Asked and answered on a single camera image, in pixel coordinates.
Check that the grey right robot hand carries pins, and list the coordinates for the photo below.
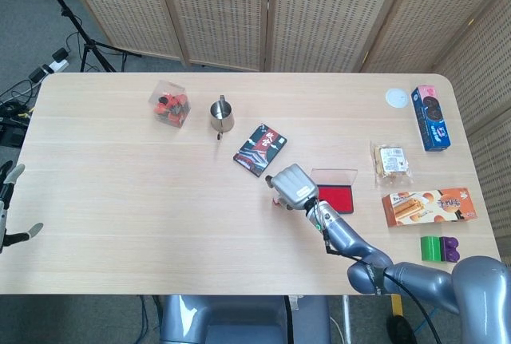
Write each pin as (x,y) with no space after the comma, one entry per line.
(295,186)

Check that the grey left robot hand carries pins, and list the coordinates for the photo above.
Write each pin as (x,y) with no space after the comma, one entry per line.
(3,216)

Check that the white red stamp block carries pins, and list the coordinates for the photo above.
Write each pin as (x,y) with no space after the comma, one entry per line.
(275,200)

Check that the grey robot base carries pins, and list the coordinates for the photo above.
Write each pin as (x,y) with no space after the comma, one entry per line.
(239,320)

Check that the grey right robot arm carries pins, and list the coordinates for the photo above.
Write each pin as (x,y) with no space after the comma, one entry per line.
(351,244)

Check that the black patterned card pack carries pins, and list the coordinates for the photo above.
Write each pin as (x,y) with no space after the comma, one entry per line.
(259,150)

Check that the orange wafer roll box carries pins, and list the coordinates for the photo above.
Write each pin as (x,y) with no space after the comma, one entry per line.
(429,207)

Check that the clear box of coffee capsules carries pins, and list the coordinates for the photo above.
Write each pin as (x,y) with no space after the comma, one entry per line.
(169,106)

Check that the blue cookie box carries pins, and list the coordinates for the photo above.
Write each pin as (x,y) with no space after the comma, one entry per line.
(433,120)

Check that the red ink pad clear lid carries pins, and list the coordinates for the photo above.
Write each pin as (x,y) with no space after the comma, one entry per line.
(339,194)

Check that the clear packet of biscuits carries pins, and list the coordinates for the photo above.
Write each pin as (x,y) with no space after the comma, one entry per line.
(391,162)

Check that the stainless steel pitcher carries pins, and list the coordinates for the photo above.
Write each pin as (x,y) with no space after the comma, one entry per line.
(223,118)

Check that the white round table grommet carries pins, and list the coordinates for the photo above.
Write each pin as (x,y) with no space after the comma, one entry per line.
(397,98)

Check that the white table leg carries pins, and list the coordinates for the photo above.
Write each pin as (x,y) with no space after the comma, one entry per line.
(346,320)

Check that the green toy block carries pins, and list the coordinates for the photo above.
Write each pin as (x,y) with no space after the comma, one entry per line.
(430,248)

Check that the white power strip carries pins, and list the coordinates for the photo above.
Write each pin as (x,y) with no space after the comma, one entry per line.
(56,66)

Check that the purple toy block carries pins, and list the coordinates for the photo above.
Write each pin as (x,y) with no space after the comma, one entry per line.
(450,249)

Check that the black round floor foot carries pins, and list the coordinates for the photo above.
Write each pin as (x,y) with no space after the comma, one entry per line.
(401,330)

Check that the wooden rattan folding screen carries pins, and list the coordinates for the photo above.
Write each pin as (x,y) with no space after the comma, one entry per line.
(219,9)

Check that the black tripod stand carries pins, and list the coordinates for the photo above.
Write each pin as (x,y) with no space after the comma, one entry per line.
(64,13)

